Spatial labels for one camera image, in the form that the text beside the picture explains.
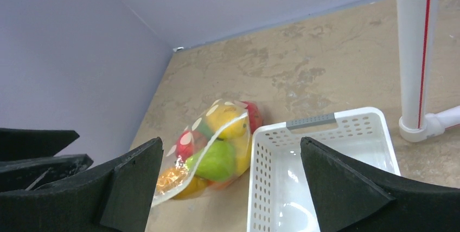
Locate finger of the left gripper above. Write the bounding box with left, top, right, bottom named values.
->
left=1, top=128, right=80, bottom=162
left=1, top=154, right=93, bottom=192

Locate white pipe frame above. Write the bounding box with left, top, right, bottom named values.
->
left=397, top=0, right=459, bottom=143

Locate clear zip top bag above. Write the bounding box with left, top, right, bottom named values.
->
left=152, top=99, right=264, bottom=206

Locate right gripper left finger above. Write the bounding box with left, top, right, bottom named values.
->
left=1, top=138, right=163, bottom=231

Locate yellow pear toy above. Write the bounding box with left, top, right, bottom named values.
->
left=232, top=134, right=252, bottom=176

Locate white plastic basket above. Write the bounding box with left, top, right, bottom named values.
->
left=246, top=107, right=400, bottom=231

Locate red apple toy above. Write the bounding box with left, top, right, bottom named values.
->
left=242, top=101, right=264, bottom=134

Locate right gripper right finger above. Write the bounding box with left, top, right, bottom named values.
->
left=300, top=137, right=459, bottom=231

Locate red strawberry toy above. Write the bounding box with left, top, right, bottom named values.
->
left=175, top=131, right=208, bottom=162

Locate yellow mango toy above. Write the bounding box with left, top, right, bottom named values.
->
left=205, top=104, right=248, bottom=140

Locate orange-yellow potato toy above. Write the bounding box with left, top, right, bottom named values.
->
left=156, top=167, right=208, bottom=200

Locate green mango toy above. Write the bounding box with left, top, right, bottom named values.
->
left=195, top=140, right=235, bottom=182

